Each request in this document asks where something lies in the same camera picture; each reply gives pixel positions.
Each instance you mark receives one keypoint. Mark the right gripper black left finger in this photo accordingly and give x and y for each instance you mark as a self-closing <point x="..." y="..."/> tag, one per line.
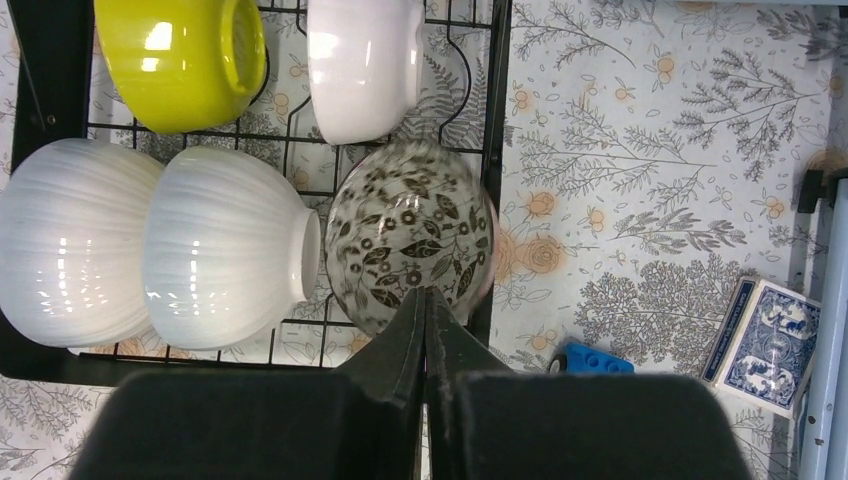
<point x="360" y="420"/>

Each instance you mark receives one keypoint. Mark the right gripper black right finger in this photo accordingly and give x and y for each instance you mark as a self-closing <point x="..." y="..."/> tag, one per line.
<point x="487" y="421"/>

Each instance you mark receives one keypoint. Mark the pink patterned bowl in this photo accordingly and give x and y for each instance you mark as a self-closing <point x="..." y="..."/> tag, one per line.
<point x="411" y="214"/>

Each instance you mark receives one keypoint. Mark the black wire dish rack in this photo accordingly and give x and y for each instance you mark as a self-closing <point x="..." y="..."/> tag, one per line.
<point x="50" y="98"/>

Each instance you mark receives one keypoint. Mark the white bowl in rack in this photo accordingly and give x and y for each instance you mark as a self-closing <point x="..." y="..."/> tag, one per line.
<point x="229" y="249"/>

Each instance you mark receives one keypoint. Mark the yellow-green bowl in rack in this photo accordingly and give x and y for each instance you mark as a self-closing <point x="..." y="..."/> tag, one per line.
<point x="182" y="66"/>

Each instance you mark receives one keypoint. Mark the blue toy car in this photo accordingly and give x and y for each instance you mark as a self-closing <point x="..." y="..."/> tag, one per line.
<point x="576" y="358"/>

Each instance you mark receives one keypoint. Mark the blue card deck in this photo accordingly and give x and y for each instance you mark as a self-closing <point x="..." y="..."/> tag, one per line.
<point x="764" y="347"/>

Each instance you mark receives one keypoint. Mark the blue tripod legs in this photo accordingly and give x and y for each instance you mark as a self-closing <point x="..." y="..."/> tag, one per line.
<point x="824" y="448"/>

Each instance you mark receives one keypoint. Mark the white bowl upper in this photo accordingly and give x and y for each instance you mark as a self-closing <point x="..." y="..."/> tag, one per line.
<point x="73" y="216"/>

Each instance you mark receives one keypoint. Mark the white bowl front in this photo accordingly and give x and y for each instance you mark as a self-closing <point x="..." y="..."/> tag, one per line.
<point x="365" y="66"/>

